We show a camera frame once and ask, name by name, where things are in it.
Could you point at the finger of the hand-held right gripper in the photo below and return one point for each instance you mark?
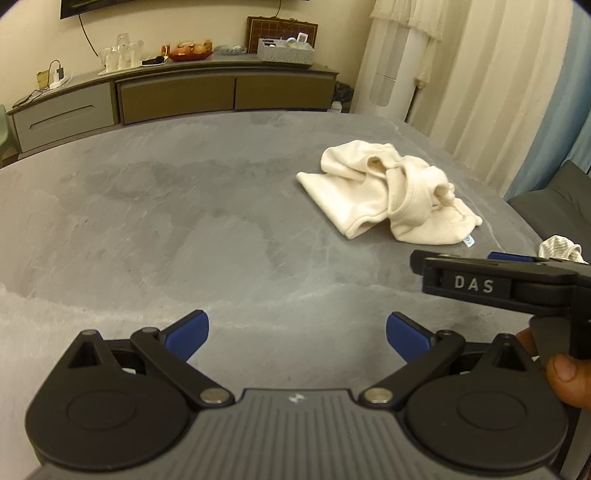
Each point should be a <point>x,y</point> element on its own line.
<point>508,256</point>
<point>418,258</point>

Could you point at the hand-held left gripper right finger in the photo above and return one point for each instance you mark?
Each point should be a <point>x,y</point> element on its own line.
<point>406,336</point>

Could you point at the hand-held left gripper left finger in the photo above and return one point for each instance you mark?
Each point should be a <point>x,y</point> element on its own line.
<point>187,336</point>

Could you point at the cream garment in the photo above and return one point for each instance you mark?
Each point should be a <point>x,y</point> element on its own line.
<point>351,194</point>

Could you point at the person's right hand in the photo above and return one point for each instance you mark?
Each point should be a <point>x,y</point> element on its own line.
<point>570,381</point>

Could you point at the grey striped cloth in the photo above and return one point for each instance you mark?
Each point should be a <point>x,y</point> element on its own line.
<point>556,247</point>

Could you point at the dark grey sofa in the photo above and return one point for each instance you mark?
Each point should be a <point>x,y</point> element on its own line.
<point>558,203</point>

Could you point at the blue curtain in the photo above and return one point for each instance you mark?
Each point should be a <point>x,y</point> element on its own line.
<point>558,115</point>

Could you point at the white lace curtain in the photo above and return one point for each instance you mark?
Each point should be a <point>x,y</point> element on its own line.
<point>475,83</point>

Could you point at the black plastic bag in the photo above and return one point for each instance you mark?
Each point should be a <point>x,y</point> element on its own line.
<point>344,94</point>

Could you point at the white tower appliance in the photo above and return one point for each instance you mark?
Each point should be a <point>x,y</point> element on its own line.
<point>392,69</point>

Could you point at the long grey TV cabinet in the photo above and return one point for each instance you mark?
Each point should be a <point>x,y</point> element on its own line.
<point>175,94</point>

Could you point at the grey storage basket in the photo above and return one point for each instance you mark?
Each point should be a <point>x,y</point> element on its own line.
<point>286,54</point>

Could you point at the dark phone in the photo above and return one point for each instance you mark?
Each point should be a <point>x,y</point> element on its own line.
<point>153,60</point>

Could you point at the pale blue dish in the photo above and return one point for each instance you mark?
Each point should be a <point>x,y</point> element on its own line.
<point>229,50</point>

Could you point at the white power strip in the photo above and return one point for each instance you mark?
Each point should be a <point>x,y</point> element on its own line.
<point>60,82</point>

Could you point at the red fruit bowl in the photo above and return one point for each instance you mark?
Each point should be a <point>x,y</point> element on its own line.
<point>190,51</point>

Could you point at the set of clear glass cups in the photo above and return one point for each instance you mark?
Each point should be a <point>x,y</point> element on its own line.
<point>121,53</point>

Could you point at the tan small box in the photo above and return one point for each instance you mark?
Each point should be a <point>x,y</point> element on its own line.
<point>44,79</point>

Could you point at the wall-mounted television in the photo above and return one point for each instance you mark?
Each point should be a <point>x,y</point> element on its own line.
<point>92,7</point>

